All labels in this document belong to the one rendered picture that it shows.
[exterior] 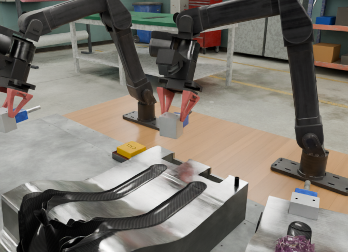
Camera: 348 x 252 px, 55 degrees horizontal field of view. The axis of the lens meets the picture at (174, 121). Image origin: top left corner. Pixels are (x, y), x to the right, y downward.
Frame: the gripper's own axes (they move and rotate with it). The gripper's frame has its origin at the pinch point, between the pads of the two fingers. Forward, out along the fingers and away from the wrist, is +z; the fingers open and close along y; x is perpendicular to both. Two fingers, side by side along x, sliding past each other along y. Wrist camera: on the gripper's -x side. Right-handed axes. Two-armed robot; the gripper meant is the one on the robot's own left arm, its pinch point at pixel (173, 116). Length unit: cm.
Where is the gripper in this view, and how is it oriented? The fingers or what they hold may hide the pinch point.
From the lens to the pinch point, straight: 84.4
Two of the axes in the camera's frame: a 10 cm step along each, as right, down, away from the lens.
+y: 8.7, 1.7, -4.5
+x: 4.3, 1.5, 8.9
